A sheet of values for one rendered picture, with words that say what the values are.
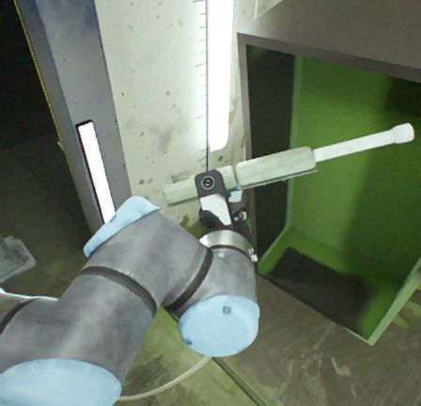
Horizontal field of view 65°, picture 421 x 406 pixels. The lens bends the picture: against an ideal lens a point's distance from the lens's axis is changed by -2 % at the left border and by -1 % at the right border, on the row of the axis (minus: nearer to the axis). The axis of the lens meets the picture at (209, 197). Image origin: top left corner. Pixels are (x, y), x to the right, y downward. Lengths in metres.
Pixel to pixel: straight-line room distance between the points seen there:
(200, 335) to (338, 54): 0.60
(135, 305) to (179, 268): 0.07
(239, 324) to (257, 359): 1.59
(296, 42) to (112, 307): 0.66
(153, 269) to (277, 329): 1.75
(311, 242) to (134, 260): 1.56
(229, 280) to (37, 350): 0.21
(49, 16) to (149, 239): 0.93
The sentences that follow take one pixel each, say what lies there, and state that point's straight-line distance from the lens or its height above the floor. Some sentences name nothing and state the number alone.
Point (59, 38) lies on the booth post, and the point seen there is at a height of 1.56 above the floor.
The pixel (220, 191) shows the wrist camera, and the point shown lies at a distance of 0.54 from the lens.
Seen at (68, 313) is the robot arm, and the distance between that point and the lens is 0.32.
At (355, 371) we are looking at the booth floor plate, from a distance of 2.08.
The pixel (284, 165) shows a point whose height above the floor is 1.48.
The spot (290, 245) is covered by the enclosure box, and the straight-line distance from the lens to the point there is 1.83.
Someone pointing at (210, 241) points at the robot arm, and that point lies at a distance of 0.48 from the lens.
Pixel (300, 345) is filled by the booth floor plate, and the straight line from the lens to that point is 2.05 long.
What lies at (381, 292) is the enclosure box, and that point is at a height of 0.51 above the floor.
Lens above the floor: 1.84
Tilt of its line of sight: 40 degrees down
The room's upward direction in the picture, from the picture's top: straight up
